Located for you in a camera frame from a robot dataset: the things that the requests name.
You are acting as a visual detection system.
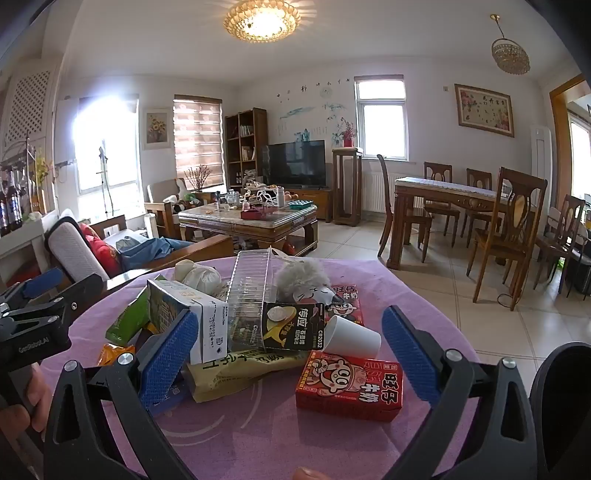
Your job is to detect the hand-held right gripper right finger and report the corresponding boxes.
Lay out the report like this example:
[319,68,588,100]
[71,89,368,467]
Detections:
[382,305,539,480]

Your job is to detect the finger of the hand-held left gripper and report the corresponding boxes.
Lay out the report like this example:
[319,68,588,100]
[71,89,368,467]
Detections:
[9,273,105,325]
[0,268,65,315]

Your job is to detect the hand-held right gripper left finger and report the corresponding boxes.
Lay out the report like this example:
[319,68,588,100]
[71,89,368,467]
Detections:
[44,309,199,480]

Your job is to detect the black battery card pack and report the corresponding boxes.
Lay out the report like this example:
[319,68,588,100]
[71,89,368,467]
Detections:
[261,302,326,352]

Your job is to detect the black trash bin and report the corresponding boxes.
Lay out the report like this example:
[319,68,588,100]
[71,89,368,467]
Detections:
[529,344,591,480]

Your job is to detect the person's left hand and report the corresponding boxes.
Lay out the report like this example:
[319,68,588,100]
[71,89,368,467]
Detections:
[0,362,52,435]

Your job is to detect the wooden sofa white cushions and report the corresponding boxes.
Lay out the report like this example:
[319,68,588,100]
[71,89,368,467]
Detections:
[41,210,236,287]

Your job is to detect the blue packet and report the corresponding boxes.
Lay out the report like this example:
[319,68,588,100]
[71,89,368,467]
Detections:
[150,383,192,416]

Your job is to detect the red cushion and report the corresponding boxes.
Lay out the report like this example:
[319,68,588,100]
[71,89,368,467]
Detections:
[78,223,123,278]

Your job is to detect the white printed carton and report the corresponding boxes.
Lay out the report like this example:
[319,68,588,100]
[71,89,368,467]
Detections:
[147,278,234,365]

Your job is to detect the green snack packet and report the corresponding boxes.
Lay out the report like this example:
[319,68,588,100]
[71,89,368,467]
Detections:
[105,277,160,347]

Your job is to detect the orange snack packet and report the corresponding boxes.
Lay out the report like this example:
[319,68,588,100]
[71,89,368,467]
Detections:
[97,344,137,367]

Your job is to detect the white paper cup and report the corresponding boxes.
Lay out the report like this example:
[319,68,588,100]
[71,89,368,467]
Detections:
[322,315,382,358]

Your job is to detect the beige printed packet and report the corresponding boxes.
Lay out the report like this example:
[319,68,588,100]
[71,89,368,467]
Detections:
[185,348,315,403]

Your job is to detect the large red milk box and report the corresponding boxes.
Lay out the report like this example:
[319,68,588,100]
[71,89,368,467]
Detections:
[295,351,404,423]

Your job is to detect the blue clothing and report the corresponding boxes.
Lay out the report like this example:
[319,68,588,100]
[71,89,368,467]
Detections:
[115,233,195,271]

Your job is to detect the small red milk box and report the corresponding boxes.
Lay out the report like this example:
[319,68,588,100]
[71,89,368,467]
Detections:
[323,284,365,328]

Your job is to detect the white crumpled bag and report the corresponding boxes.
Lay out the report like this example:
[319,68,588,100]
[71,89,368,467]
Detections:
[174,259,223,296]

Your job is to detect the clear plastic container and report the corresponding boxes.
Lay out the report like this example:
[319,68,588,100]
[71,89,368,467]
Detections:
[226,247,284,354]

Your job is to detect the purple tablecloth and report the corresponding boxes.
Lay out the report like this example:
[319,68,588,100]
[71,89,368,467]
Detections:
[39,256,483,480]

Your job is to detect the wooden armchair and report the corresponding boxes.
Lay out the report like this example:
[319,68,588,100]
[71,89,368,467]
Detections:
[144,178,218,238]

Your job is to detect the grey plush toy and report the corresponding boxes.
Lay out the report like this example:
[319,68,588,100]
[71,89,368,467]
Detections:
[274,257,335,305]

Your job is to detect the large bright window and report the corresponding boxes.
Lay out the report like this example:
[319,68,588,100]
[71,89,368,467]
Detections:
[74,95,141,195]

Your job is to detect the wooden dining table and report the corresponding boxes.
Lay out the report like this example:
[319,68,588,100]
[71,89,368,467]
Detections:
[387,176,539,271]

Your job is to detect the wooden dining chair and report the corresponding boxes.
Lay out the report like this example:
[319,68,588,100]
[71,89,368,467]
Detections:
[466,167,549,303]
[534,194,587,296]
[465,168,505,241]
[376,154,433,258]
[423,161,462,236]

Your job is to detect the wooden coffee table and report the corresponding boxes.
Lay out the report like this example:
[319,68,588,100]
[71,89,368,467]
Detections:
[178,200,319,257]

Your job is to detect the wooden television cabinet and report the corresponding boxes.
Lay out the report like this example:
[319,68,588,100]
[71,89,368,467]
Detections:
[277,187,334,223]

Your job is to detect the framed sunflower painting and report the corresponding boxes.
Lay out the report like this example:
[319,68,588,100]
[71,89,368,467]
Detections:
[143,108,172,149]

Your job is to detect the striped window blind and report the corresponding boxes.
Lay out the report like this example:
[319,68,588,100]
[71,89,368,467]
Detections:
[174,95,225,188]

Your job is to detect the tall wooden plant stand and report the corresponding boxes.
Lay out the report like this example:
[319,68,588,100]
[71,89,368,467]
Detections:
[331,147,363,227]

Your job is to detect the black flat television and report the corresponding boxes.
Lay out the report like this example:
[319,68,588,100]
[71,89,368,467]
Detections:
[263,140,327,189]

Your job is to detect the wooden bookshelf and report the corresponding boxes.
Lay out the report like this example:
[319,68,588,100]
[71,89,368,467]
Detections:
[224,107,269,190]

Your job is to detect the small white window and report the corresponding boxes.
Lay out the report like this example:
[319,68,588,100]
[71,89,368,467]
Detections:
[353,76,410,162]

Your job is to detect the white standing air conditioner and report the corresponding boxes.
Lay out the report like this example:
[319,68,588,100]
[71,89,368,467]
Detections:
[530,124,554,185]

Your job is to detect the framed floral picture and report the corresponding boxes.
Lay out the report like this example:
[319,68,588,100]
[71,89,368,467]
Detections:
[454,83,515,138]

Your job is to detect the crystal pendant chandelier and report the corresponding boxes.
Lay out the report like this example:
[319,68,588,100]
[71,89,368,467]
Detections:
[490,14,531,75]

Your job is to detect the round gold ceiling lamp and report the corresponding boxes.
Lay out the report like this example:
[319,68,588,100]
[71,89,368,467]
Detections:
[224,0,302,43]

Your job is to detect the white wall radiator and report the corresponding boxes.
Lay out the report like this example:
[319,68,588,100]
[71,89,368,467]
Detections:
[362,172,426,214]

